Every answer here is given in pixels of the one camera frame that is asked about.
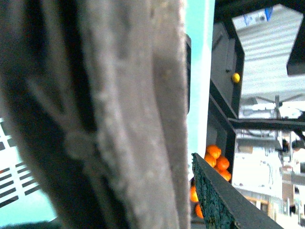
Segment brown basket handle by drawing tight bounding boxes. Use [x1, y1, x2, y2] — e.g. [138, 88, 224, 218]
[0, 0, 191, 229]

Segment small yellow lemon on shelf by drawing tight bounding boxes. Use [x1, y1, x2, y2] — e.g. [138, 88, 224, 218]
[232, 73, 241, 83]

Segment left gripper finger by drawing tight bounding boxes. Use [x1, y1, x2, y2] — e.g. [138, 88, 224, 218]
[192, 153, 282, 229]

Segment light blue plastic basket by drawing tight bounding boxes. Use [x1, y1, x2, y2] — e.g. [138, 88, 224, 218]
[0, 0, 215, 226]

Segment pile of oranges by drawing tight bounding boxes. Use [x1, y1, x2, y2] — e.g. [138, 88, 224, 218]
[190, 144, 232, 219]

